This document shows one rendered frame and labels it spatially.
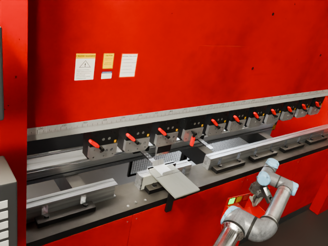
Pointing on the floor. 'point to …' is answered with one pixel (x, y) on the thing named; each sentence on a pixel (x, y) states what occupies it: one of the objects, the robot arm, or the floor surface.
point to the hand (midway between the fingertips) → (255, 205)
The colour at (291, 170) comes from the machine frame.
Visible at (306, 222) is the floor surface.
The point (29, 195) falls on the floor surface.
